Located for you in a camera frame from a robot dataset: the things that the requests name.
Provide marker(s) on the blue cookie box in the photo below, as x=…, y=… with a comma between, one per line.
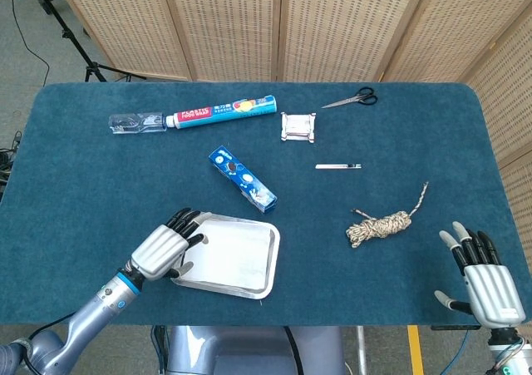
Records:
x=243, y=179

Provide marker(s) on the plastic food wrap box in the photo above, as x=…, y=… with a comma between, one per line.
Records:
x=224, y=111

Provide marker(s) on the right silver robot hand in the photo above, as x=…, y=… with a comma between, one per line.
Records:
x=492, y=296

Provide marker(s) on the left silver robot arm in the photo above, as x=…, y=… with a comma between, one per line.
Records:
x=95, y=312

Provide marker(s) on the white cloth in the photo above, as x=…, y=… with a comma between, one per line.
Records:
x=237, y=254

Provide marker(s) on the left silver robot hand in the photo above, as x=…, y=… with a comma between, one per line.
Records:
x=160, y=250

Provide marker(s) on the black tripod stand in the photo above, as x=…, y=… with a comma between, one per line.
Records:
x=93, y=73

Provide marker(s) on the wicker folding screen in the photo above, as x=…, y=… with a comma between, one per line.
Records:
x=232, y=26

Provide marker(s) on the rectangular metal tray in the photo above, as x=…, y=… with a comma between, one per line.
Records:
x=275, y=250

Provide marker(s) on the metal table leg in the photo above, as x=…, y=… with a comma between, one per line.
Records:
x=362, y=350

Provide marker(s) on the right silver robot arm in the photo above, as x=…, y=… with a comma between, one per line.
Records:
x=507, y=354

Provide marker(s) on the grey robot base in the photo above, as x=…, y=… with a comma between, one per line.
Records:
x=232, y=350

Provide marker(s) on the clear plastic bottle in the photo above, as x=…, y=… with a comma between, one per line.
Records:
x=137, y=123

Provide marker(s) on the small white pen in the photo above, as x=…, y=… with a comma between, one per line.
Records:
x=336, y=166

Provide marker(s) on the blue table cloth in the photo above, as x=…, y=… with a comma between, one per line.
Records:
x=374, y=283

